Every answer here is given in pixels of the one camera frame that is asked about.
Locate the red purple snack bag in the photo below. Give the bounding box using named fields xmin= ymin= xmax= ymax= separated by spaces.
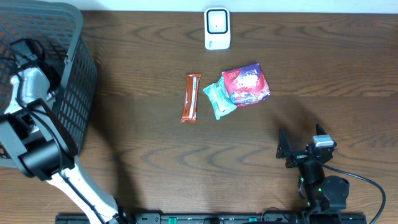
xmin=221 ymin=63 xmax=271 ymax=108

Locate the teal snack packet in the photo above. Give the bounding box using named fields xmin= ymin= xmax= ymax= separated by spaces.
xmin=203 ymin=77 xmax=237 ymax=120

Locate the orange red snack bar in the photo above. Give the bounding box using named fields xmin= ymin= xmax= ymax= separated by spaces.
xmin=180 ymin=73 xmax=201 ymax=123

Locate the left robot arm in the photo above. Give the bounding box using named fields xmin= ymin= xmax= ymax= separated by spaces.
xmin=1 ymin=38 xmax=130 ymax=223

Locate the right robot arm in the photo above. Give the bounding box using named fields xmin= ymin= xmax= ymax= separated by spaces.
xmin=276 ymin=124 xmax=349 ymax=223

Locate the white barcode scanner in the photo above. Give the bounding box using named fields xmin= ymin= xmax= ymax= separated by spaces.
xmin=204 ymin=7 xmax=231 ymax=50

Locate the grey plastic mesh basket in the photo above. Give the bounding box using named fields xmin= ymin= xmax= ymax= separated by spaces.
xmin=0 ymin=0 xmax=98 ymax=169

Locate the right black cable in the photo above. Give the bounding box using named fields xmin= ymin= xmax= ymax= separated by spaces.
xmin=322 ymin=163 xmax=387 ymax=224

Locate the black cable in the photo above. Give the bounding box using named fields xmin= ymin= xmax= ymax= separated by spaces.
xmin=0 ymin=52 xmax=103 ymax=224
xmin=322 ymin=163 xmax=387 ymax=224

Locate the left black cable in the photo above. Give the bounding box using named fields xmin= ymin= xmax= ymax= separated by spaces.
xmin=0 ymin=52 xmax=103 ymax=224

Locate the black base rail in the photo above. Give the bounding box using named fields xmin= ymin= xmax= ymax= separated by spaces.
xmin=55 ymin=212 xmax=368 ymax=224

